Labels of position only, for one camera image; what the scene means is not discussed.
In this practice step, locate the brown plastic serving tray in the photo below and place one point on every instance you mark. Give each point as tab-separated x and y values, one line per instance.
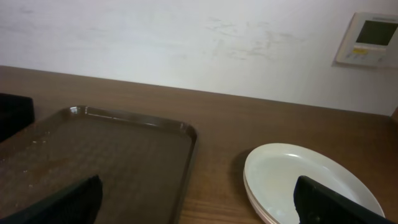
143	161

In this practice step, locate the wall control panel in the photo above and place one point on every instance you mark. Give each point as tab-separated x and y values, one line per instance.
370	41

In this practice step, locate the white plate bottom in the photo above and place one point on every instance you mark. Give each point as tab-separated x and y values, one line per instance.
272	171

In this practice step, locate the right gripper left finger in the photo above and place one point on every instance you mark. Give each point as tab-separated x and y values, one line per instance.
77	203

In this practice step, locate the white plate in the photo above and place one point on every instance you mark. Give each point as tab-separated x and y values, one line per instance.
272	171
263	215

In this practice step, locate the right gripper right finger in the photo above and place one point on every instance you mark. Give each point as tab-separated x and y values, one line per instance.
317	204

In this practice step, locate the white plate top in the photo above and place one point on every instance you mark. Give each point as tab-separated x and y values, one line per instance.
263	215

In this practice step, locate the black rectangular tray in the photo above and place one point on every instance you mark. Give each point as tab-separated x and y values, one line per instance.
17	112

